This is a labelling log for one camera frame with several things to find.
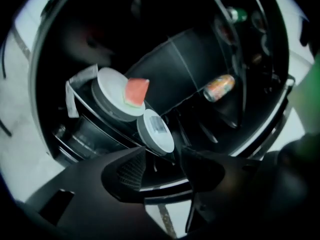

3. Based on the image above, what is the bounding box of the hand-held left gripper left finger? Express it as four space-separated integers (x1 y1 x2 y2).
24 145 177 240

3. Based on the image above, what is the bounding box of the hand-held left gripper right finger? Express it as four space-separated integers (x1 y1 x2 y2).
181 145 311 237

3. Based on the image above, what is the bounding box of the white round plate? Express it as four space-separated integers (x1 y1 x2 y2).
91 67 146 122
136 108 175 156

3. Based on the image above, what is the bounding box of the black mini fridge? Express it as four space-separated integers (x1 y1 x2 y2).
28 0 296 205

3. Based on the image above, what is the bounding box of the orange drink bottle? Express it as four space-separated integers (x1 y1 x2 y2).
202 74 236 102

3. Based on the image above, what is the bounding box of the red watermelon slice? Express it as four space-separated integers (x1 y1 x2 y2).
123 77 150 109

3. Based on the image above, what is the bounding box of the green bottle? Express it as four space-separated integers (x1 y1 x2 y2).
226 6 248 24

